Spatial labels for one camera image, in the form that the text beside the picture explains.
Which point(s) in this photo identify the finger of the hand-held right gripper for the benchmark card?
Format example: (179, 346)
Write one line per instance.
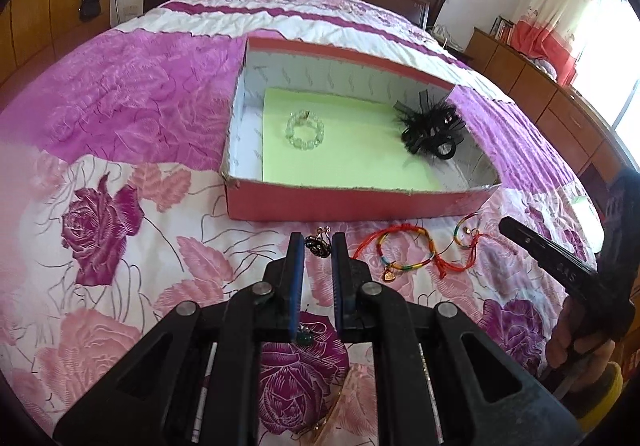
(540, 248)

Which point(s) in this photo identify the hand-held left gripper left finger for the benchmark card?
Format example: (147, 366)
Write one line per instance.
(295, 286)

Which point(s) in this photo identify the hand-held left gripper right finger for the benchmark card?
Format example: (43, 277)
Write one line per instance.
(340, 286)

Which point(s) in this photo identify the black and gold brooch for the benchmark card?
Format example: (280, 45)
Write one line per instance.
(318, 246)

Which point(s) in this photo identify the green bead earring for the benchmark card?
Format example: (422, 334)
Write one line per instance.
(304, 337)

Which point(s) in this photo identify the pink cardboard box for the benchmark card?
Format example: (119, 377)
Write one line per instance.
(350, 207)

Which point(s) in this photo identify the person's right hand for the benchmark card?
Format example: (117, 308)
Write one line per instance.
(562, 343)

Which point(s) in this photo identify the yellow foam disc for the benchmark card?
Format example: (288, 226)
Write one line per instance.
(612, 386)

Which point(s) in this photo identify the light green paper sheet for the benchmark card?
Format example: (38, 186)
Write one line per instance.
(350, 151)

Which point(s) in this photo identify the brown wooden low cabinet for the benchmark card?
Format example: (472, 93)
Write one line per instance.
(550, 101)

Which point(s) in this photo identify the black feather hair accessory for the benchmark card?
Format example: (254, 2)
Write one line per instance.
(425, 131)

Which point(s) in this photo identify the dark wooden nightstand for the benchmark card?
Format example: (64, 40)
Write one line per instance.
(157, 1)
(462, 53)

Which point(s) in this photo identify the window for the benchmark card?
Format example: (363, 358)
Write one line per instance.
(620, 51)

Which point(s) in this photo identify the row of books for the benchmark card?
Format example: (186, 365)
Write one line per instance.
(504, 30)

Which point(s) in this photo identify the bed with floral cover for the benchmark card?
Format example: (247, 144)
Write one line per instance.
(150, 101)

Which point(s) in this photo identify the cream and red curtain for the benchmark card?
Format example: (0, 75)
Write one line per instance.
(565, 1)

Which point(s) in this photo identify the black hanging bag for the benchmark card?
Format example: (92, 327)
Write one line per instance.
(90, 6)

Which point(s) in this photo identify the brown wooden wardrobe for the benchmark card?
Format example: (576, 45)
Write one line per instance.
(50, 1)

